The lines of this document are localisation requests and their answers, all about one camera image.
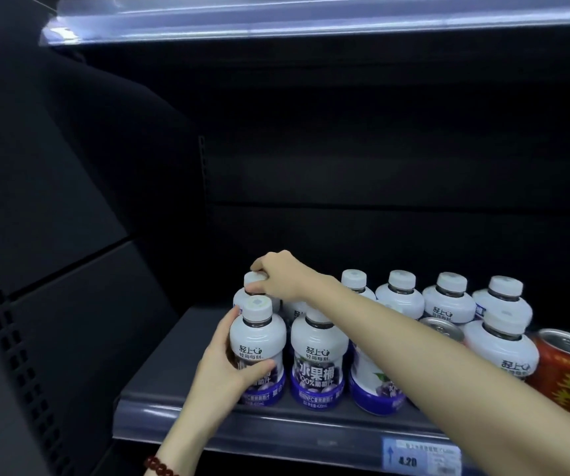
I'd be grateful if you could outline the person's left hand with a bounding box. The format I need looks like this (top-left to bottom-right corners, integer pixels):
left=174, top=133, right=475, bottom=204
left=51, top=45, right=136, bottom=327
left=186, top=306, right=269, bottom=428

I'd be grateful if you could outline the person's right hand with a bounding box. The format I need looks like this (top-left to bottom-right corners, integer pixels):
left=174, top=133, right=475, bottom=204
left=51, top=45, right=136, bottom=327
left=246, top=250, right=326, bottom=304

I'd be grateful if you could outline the white juice bottle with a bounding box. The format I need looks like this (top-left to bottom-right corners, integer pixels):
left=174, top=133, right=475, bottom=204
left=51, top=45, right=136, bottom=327
left=228, top=295, right=288, bottom=407
left=233, top=270, right=283, bottom=315

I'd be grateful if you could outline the person's right forearm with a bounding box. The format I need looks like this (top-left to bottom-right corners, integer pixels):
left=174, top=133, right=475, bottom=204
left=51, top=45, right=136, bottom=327
left=307, top=271, right=570, bottom=476

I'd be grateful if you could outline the person's left forearm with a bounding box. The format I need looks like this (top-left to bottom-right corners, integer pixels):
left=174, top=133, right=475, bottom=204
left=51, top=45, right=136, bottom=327
left=155, top=410, right=221, bottom=476

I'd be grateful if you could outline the group of white bottles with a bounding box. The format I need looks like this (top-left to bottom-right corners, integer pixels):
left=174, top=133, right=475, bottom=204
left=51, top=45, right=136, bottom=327
left=281, top=269, right=542, bottom=418

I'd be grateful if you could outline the blue and white price tag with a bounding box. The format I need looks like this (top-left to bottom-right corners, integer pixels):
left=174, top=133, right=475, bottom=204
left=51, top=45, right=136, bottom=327
left=382, top=437, right=462, bottom=469

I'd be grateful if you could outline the silver drink can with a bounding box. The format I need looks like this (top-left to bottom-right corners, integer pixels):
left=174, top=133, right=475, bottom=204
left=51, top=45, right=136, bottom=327
left=416, top=317, right=465, bottom=345

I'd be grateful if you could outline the black perforated side panel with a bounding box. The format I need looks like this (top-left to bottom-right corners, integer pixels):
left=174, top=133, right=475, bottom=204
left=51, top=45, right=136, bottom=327
left=0, top=190, right=132, bottom=476

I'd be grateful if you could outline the red drink can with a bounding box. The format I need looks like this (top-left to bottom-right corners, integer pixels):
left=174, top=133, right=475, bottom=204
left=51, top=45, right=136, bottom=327
left=528, top=328, right=570, bottom=408

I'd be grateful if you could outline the grey shelf with clear rail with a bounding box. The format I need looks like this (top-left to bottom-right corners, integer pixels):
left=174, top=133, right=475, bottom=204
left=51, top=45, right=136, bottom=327
left=112, top=304, right=570, bottom=476

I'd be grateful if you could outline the dark red bead bracelet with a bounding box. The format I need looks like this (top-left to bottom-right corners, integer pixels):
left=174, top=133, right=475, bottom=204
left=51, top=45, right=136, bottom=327
left=144, top=455, right=181, bottom=476

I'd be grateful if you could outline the black slotted upright rail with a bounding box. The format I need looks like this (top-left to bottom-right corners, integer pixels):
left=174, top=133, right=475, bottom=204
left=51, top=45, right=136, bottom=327
left=198, top=135, right=209, bottom=206

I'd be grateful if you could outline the lit shelf with clear rail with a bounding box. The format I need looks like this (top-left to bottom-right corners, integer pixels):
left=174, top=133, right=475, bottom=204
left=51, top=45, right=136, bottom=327
left=39, top=0, right=570, bottom=48

